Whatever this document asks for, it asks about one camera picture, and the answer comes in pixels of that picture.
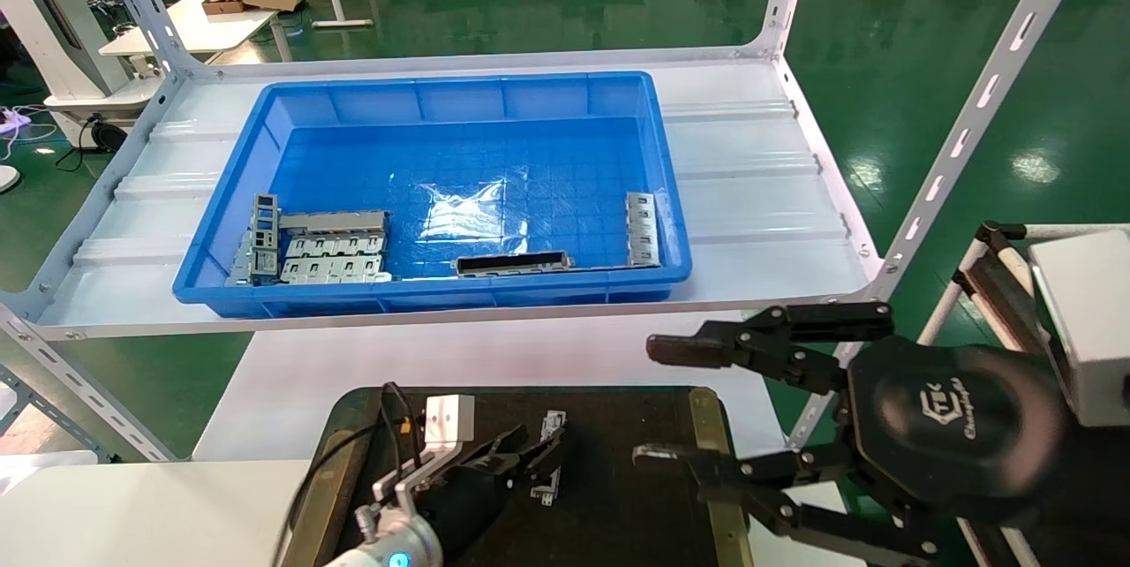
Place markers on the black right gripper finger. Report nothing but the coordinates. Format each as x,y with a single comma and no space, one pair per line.
777,465
777,346

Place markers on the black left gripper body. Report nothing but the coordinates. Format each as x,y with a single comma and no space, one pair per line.
468,505

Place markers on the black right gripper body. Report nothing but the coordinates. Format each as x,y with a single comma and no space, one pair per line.
962,421

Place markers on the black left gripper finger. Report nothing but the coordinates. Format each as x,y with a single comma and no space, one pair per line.
537,461
499,448

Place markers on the perforated grey metal part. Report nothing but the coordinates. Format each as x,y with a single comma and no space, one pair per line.
554,421

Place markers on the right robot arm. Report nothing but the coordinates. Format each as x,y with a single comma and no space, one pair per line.
1086,496

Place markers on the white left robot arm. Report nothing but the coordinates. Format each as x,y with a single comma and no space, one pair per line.
397,549

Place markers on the small bent grey metal part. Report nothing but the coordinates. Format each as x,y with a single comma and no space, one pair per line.
240,271

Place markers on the grey ladder-shaped metal part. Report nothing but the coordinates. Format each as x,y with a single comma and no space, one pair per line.
255,231

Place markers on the white metal shelf rack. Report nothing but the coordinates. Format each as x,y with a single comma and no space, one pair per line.
750,196

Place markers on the flat grey metal plate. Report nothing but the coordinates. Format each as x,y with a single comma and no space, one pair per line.
335,271
335,247

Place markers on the large blue plastic bin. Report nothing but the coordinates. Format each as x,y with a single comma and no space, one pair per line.
441,161

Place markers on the black wheel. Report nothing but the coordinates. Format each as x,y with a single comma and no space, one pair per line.
108,136

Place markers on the white table with box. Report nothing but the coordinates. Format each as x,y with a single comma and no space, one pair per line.
194,28

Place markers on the white power strip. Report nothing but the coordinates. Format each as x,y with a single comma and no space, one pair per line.
11,118

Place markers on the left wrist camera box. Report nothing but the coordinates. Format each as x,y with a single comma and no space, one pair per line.
448,421

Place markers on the white tube frame stand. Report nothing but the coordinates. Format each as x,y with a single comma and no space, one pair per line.
993,284

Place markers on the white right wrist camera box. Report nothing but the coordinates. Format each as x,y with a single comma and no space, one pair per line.
1086,328

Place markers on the grey slotted metal bracket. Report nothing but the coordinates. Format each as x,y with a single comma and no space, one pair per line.
642,231

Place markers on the grey metal bracket, front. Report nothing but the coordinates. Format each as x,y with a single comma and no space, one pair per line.
512,264

